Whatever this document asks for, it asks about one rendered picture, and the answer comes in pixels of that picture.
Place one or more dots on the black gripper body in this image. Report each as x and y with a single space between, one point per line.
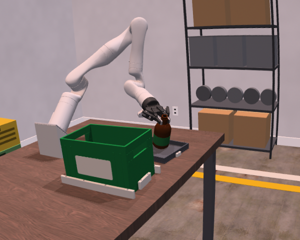
150 102

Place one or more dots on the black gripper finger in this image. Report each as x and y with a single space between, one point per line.
164 111
151 117

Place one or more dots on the brown bottle with green label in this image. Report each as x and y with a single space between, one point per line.
162 133

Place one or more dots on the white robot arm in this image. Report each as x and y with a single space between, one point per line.
134 35

